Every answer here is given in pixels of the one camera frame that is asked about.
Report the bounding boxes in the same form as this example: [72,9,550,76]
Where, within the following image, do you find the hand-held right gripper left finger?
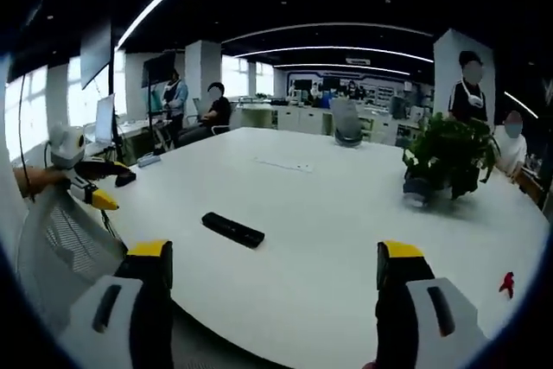
[58,239,175,369]

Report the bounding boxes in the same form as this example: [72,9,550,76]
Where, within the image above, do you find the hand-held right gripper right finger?
[374,239,493,369]

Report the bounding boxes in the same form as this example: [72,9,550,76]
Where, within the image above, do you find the black remote control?
[200,211,266,251]

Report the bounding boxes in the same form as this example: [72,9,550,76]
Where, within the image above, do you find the grey mesh office chair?
[16,187,131,332]

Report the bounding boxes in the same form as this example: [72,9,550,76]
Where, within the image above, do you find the large screen on black stand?
[79,17,125,163]

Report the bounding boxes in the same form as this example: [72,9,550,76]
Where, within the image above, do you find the small red object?
[498,270,517,300]

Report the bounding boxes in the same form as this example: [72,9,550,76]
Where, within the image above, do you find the dark screen on stand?
[142,52,178,128]

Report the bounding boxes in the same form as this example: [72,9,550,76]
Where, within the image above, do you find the potted green plant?
[401,111,503,208]

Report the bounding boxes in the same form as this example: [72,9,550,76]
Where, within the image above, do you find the white low cabinets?
[235,102,339,137]

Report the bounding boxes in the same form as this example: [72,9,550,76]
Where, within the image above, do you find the thin yellowish cable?
[100,208,118,237]

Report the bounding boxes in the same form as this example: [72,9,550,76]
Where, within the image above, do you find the thin black cable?
[17,69,35,202]

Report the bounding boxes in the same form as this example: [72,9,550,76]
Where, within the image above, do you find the white table cable cover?
[253,156,315,174]

